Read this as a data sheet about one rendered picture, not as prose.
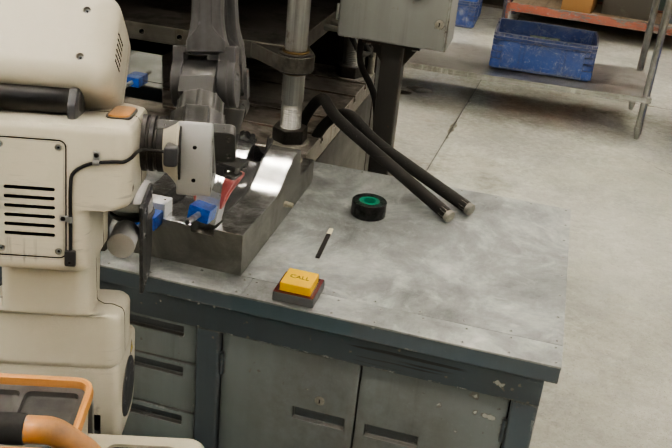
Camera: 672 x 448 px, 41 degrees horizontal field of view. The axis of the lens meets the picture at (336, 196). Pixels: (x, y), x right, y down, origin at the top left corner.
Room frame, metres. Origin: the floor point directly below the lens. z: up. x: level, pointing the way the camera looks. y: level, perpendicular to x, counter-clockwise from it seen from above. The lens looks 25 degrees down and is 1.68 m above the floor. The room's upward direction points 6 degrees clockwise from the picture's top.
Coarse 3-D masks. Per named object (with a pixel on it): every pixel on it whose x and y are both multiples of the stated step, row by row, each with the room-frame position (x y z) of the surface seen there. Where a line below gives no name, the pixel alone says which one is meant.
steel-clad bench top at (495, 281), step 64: (320, 192) 1.94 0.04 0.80; (384, 192) 1.98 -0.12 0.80; (128, 256) 1.54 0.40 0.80; (256, 256) 1.59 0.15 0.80; (384, 256) 1.65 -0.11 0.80; (448, 256) 1.68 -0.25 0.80; (512, 256) 1.71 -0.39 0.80; (384, 320) 1.40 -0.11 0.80; (448, 320) 1.42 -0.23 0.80; (512, 320) 1.45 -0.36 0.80
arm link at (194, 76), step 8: (184, 64) 1.35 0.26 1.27; (192, 64) 1.35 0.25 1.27; (200, 64) 1.35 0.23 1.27; (208, 64) 1.35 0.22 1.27; (216, 64) 1.35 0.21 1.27; (184, 72) 1.33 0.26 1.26; (192, 72) 1.33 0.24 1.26; (200, 72) 1.33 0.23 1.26; (208, 72) 1.33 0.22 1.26; (184, 80) 1.31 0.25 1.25; (192, 80) 1.31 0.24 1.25; (200, 80) 1.31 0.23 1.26; (208, 80) 1.31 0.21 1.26; (184, 88) 1.30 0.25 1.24; (192, 88) 1.30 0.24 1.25; (208, 88) 1.30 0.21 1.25
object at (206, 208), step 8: (216, 192) 1.57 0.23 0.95; (200, 200) 1.54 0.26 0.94; (208, 200) 1.54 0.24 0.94; (216, 200) 1.54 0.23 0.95; (192, 208) 1.50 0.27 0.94; (200, 208) 1.50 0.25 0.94; (208, 208) 1.51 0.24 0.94; (216, 208) 1.53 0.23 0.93; (192, 216) 1.47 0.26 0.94; (200, 216) 1.49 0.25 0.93; (208, 216) 1.50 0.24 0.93; (216, 216) 1.53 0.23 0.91
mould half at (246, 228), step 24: (240, 144) 1.86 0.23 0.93; (264, 168) 1.79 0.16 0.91; (288, 168) 1.79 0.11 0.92; (312, 168) 1.99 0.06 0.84; (264, 192) 1.72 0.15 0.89; (288, 192) 1.80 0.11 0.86; (168, 216) 1.56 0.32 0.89; (240, 216) 1.59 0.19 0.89; (264, 216) 1.64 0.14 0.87; (168, 240) 1.54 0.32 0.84; (192, 240) 1.53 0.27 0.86; (216, 240) 1.52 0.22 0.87; (240, 240) 1.51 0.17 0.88; (264, 240) 1.65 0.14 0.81; (192, 264) 1.53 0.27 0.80; (216, 264) 1.52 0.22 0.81; (240, 264) 1.51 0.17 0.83
